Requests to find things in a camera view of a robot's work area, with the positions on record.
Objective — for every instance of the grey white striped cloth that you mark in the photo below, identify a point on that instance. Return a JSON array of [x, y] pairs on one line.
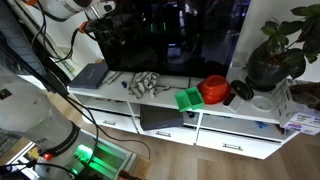
[[143, 83]]

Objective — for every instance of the dark blue book box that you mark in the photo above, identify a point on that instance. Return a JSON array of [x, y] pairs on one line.
[[89, 76]]

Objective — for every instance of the red round button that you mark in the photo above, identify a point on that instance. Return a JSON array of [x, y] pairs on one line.
[[48, 156]]

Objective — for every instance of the small black remote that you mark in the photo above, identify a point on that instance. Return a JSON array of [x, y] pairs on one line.
[[229, 99]]

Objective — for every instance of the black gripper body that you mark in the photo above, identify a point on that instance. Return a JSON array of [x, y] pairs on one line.
[[106, 30]]

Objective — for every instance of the green plastic block bin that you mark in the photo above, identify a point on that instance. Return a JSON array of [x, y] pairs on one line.
[[190, 98]]

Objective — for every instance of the white round dish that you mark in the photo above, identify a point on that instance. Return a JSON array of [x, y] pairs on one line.
[[261, 103]]

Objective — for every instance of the small blue object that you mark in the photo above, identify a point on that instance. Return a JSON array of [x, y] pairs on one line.
[[124, 84]]

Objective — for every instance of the white television cabinet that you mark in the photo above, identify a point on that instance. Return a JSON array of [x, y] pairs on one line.
[[213, 115]]

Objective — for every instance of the silver metal spoon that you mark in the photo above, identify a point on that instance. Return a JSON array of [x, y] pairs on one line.
[[164, 88]]

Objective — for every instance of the green lit robot platform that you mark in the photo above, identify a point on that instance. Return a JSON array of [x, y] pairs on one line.
[[103, 158]]

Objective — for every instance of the green leafy plant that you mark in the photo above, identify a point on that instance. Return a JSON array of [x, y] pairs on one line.
[[310, 36]]

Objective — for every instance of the stacked red bowls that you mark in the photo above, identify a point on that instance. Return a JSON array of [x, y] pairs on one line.
[[215, 89]]

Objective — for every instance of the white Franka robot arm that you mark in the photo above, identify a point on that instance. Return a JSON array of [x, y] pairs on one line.
[[26, 110]]

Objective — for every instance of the dark grey flat panel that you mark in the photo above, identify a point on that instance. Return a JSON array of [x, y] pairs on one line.
[[16, 50]]

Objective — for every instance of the small blue shelf toy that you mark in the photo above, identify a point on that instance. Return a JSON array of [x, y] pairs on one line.
[[261, 125]]

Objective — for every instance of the green printed booklet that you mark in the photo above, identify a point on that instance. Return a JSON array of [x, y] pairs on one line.
[[70, 67]]

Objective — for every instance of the black flat screen television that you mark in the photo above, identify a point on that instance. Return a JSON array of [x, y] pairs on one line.
[[173, 36]]

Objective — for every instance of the silver pen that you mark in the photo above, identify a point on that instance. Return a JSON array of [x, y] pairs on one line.
[[108, 77], [115, 78]]

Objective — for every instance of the dark plant pot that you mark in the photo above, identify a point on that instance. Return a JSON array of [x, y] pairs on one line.
[[266, 70]]

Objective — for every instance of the black oval object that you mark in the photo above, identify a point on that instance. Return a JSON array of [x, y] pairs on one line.
[[242, 90]]

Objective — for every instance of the dark grey box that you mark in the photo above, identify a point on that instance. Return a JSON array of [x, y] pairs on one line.
[[160, 117]]

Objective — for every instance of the white printed cardboard box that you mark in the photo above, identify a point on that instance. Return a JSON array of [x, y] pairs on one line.
[[293, 113]]

